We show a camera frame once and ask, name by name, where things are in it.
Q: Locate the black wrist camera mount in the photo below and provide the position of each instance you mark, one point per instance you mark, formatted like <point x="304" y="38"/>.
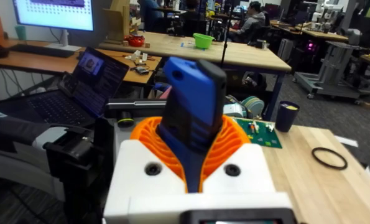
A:
<point x="69" y="152"/>

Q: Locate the white robot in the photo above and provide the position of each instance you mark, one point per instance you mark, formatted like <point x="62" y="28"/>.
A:
<point x="324" y="14"/>

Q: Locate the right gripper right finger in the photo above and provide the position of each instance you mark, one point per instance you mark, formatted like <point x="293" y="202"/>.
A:
<point x="247" y="174"/>

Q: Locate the red round object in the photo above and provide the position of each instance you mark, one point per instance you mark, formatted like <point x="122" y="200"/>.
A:
<point x="135" y="40"/>

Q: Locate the computer monitor on white stand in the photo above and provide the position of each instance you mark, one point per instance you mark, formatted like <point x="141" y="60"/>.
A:
<point x="54" y="14"/>

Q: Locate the stack of pale plates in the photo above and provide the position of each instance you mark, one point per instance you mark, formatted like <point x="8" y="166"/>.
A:
<point x="253" y="105"/>

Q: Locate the person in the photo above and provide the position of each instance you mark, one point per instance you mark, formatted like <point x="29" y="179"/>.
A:
<point x="250" y="20"/>

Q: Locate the wooden desk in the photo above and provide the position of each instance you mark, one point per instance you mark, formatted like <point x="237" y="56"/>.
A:
<point x="35" y="62"/>

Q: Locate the teal cup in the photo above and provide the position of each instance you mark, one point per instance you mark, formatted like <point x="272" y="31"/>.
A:
<point x="20" y="32"/>

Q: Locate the green board with toy blocks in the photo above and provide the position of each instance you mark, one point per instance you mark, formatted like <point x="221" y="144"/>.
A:
<point x="259" y="133"/>

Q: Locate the wooden upright stand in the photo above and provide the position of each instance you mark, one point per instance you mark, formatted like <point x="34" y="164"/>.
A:
<point x="117" y="21"/>

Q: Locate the dark blue cup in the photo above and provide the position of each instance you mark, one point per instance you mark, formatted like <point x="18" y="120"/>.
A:
<point x="286" y="116"/>

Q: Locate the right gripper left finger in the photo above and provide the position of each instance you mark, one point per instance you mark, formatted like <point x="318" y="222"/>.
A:
<point x="135" y="174"/>

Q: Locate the black metal bar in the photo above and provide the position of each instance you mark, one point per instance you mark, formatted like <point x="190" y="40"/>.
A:
<point x="135" y="103"/>

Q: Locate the green plastic bowl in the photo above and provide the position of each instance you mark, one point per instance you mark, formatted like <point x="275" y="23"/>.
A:
<point x="203" y="40"/>

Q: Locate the open black laptop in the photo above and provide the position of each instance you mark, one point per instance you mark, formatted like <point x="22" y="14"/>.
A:
<point x="79" y="93"/>

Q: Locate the grey wheeled cart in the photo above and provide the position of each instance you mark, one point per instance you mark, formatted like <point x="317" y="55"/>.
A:
<point x="331" y="71"/>

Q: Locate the long wooden work table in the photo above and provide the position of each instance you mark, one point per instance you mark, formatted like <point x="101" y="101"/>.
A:
<point x="243" y="54"/>

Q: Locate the black keyboard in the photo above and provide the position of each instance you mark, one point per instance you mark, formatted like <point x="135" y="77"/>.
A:
<point x="41" y="50"/>

